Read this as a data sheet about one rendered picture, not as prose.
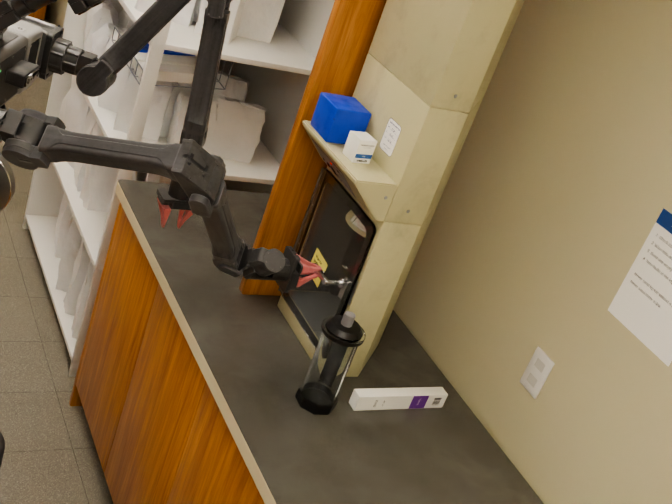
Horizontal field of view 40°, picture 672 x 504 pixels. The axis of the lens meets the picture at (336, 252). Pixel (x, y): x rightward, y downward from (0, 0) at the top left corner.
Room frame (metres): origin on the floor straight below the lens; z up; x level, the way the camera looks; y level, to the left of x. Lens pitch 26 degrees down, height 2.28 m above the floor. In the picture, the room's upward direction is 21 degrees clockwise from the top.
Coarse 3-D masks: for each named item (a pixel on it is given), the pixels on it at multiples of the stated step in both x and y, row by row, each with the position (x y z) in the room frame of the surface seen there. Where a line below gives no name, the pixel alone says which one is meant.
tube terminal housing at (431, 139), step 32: (352, 96) 2.29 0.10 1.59; (384, 96) 2.18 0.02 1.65; (416, 96) 2.08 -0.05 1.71; (384, 128) 2.14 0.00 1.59; (416, 128) 2.05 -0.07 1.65; (448, 128) 2.07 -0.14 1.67; (384, 160) 2.10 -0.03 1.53; (416, 160) 2.04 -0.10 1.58; (448, 160) 2.09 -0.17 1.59; (416, 192) 2.06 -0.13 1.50; (384, 224) 2.03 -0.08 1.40; (416, 224) 2.09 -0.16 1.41; (384, 256) 2.05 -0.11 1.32; (384, 288) 2.08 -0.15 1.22; (288, 320) 2.23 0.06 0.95; (384, 320) 2.18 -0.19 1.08
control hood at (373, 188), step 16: (320, 144) 2.13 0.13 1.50; (336, 144) 2.14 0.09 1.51; (336, 160) 2.05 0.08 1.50; (352, 176) 1.99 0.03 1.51; (368, 176) 2.02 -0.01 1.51; (384, 176) 2.05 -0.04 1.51; (368, 192) 1.99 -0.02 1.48; (384, 192) 2.01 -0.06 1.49; (368, 208) 2.00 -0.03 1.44; (384, 208) 2.02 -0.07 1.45
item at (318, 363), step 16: (336, 336) 1.87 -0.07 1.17; (320, 352) 1.89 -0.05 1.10; (336, 352) 1.87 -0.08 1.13; (352, 352) 1.89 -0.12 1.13; (320, 368) 1.88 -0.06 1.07; (336, 368) 1.87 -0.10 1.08; (304, 384) 1.90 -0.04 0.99; (320, 384) 1.87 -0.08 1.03; (336, 384) 1.88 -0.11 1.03; (320, 400) 1.87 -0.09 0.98
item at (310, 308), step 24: (336, 192) 2.20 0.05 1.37; (312, 216) 2.26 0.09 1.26; (336, 216) 2.17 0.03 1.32; (360, 216) 2.09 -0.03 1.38; (312, 240) 2.23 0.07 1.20; (336, 240) 2.14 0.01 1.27; (360, 240) 2.06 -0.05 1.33; (336, 264) 2.11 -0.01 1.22; (360, 264) 2.03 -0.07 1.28; (312, 288) 2.16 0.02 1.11; (336, 288) 2.08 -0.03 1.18; (312, 312) 2.13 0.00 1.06; (336, 312) 2.04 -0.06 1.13; (312, 336) 2.09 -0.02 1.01
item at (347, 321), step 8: (352, 312) 1.93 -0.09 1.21; (328, 320) 1.92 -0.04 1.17; (336, 320) 1.92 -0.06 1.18; (344, 320) 1.91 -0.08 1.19; (352, 320) 1.91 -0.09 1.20; (328, 328) 1.89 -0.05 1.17; (336, 328) 1.88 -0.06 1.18; (344, 328) 1.90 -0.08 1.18; (352, 328) 1.91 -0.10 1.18; (360, 328) 1.92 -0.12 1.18; (344, 336) 1.87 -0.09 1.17; (352, 336) 1.88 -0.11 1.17; (360, 336) 1.90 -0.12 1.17
